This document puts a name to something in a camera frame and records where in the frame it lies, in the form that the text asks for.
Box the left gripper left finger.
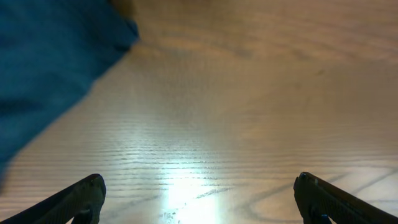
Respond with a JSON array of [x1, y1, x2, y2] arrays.
[[1, 174, 106, 224]]

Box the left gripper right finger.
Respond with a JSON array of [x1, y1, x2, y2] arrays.
[[294, 172, 397, 224]]

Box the dark navy shorts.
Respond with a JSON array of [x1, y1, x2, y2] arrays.
[[1, 0, 139, 172]]

